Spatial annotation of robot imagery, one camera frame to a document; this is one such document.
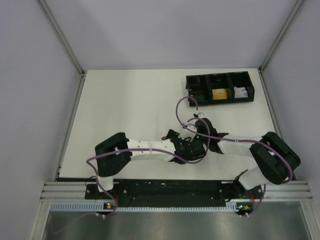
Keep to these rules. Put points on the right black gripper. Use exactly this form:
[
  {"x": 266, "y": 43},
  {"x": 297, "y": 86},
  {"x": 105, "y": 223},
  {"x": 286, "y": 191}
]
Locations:
[{"x": 200, "y": 125}]

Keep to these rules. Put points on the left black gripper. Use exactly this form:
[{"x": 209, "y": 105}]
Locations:
[{"x": 196, "y": 152}]

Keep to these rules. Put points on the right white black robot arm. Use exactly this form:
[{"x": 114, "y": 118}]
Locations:
[{"x": 275, "y": 160}]

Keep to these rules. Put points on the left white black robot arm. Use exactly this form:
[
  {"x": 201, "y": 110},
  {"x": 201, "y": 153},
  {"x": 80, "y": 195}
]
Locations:
[{"x": 114, "y": 153}]

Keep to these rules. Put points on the yellow card in tray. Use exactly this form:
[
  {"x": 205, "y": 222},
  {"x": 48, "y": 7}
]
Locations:
[{"x": 219, "y": 94}]

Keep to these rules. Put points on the white card in tray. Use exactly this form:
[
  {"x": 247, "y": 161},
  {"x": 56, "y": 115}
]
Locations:
[{"x": 240, "y": 92}]

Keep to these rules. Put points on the black three-compartment organizer tray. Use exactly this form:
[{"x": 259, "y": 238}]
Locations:
[{"x": 200, "y": 87}]

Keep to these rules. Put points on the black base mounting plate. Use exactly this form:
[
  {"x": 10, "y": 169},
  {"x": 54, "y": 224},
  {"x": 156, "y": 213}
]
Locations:
[{"x": 179, "y": 193}]

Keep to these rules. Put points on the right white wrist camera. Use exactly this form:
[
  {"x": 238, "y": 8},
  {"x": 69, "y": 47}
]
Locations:
[{"x": 199, "y": 115}]

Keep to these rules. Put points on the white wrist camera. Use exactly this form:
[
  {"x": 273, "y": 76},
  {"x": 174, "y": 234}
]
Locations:
[
  {"x": 190, "y": 127},
  {"x": 199, "y": 115}
]

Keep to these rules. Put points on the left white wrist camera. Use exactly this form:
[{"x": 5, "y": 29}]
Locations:
[{"x": 190, "y": 127}]

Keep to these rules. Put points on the aluminium front frame rail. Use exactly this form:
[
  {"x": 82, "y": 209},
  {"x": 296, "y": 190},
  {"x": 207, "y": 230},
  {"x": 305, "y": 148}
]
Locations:
[{"x": 294, "y": 191}]

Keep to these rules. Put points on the grey slotted cable duct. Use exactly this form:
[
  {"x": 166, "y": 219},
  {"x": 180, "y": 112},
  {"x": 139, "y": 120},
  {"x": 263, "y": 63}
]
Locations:
[{"x": 106, "y": 207}]

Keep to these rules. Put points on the right aluminium corner post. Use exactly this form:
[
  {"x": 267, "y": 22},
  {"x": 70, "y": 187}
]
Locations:
[{"x": 294, "y": 12}]

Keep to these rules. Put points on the aluminium corner post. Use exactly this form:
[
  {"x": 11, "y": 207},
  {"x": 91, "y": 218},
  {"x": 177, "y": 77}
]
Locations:
[
  {"x": 294, "y": 12},
  {"x": 60, "y": 36}
]

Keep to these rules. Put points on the left aluminium corner post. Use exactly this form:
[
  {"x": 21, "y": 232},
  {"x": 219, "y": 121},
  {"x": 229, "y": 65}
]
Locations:
[{"x": 60, "y": 36}]

